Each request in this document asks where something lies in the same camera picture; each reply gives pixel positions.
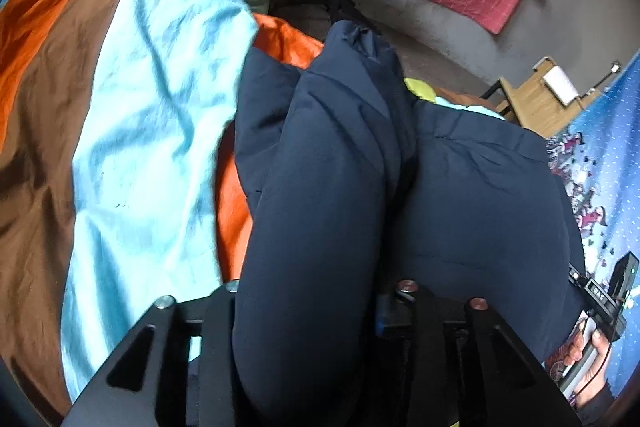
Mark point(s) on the white box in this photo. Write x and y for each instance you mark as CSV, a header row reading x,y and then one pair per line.
x,y
561,86

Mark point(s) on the blue printed hanging cloth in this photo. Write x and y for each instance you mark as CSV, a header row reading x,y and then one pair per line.
x,y
610,177

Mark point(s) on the person's right hand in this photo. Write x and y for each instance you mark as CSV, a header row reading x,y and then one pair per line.
x,y
602,357

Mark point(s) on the navy blue jacket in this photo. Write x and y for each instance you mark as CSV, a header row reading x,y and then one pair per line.
x,y
325,187

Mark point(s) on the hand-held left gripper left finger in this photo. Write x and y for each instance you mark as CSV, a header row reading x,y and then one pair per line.
x,y
220,317

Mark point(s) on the yellow green cloth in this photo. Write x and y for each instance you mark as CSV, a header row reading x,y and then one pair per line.
x,y
419,89

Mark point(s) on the wooden chair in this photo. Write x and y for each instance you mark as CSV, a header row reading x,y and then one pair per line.
x,y
535,107

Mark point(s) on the person's right forearm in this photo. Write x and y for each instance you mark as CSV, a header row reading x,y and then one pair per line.
x,y
597,407

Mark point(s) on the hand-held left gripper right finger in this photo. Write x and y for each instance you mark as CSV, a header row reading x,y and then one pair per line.
x,y
415,312

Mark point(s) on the orange brown blue striped blanket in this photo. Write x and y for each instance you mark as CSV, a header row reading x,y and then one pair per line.
x,y
140,132

